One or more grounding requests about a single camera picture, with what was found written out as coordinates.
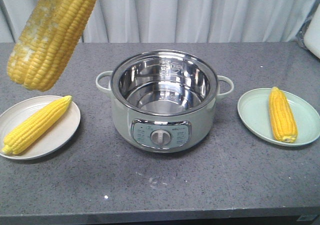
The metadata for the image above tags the green electric cooking pot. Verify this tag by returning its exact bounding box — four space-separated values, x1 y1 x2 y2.
95 49 234 153

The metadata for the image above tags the pale yellow corn cob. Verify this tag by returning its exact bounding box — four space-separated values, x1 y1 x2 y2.
268 86 298 144

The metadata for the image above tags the orange-yellow corn cob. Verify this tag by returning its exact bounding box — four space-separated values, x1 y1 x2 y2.
7 0 97 92

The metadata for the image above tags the white plate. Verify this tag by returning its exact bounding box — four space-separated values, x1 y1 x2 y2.
0 95 81 160

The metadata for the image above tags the green plate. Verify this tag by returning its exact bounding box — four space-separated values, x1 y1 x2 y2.
237 87 320 147

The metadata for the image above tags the grey curtain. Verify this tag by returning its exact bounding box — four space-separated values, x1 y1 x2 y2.
0 0 320 44

